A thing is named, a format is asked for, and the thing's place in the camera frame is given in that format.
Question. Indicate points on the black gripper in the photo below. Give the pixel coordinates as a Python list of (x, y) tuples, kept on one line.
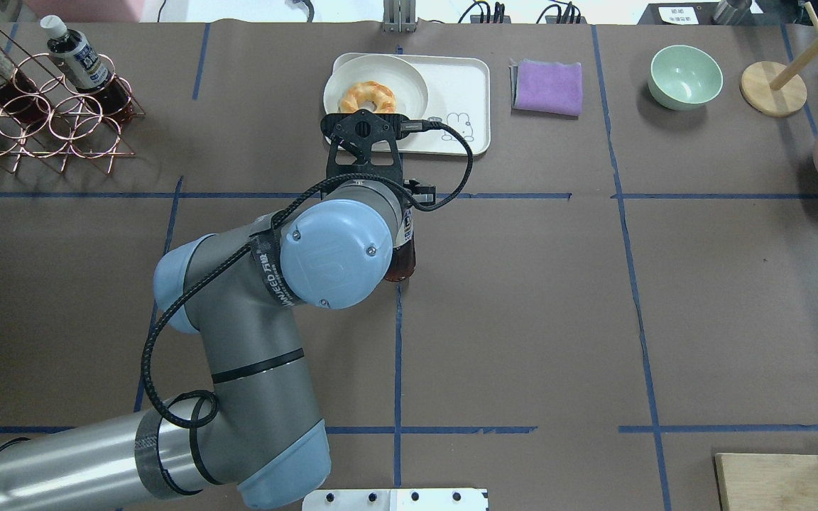
[(422, 191)]

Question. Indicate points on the tea bottle white cap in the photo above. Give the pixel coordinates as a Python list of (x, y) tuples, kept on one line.
[(403, 260)]

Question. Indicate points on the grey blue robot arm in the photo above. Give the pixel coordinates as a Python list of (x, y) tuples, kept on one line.
[(224, 367)]

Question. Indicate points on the glazed donut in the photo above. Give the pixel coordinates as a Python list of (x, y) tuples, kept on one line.
[(378, 95)]

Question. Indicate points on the cream round plate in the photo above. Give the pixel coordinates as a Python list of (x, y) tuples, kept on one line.
[(402, 78)]

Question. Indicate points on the purple folded cloth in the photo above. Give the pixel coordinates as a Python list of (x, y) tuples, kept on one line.
[(548, 87)]

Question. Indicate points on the mint green bowl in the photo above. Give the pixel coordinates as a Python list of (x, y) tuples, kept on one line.
[(684, 78)]

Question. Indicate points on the wooden cup stand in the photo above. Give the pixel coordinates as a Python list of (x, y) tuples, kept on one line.
[(778, 90)]

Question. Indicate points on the wooden cutting board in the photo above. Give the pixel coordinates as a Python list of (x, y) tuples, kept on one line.
[(767, 481)]

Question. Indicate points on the copper wire bottle rack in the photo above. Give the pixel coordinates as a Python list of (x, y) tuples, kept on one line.
[(71, 131)]

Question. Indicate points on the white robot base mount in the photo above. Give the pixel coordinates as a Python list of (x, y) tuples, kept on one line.
[(398, 499)]

